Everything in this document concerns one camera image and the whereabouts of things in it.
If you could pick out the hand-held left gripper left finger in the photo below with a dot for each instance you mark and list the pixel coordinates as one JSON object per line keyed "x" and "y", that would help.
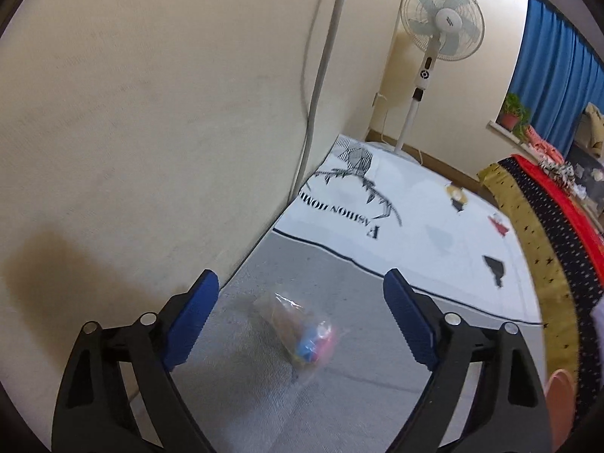
{"x": 193, "y": 321}

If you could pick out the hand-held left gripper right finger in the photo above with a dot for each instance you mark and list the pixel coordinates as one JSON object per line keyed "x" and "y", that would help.
{"x": 408, "y": 321}

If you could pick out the clear bag with colourful contents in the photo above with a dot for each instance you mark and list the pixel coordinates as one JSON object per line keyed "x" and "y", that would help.
{"x": 306, "y": 339}

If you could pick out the pink plastic bin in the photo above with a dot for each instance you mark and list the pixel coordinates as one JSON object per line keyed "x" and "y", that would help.
{"x": 561, "y": 410}

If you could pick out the bed with red blanket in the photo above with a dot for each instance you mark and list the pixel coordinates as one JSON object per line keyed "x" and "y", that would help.
{"x": 557, "y": 226}

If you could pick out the black white striped cloth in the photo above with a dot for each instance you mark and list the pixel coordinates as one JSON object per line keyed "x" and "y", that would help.
{"x": 559, "y": 170}

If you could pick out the pink folded cloth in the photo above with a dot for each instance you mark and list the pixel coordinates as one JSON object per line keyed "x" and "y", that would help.
{"x": 542, "y": 144}

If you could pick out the clear storage box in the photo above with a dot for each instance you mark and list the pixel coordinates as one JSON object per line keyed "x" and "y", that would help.
{"x": 587, "y": 174}

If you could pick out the potted green plant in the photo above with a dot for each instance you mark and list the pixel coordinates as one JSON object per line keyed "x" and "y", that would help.
{"x": 513, "y": 113}

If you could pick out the beige coat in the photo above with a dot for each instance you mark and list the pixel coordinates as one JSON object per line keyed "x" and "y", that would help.
{"x": 593, "y": 127}

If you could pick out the blue curtain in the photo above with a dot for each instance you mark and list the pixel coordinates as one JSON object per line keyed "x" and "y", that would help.
{"x": 552, "y": 66}

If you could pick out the white pedestal fan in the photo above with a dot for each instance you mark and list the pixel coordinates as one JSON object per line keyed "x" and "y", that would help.
{"x": 443, "y": 19}

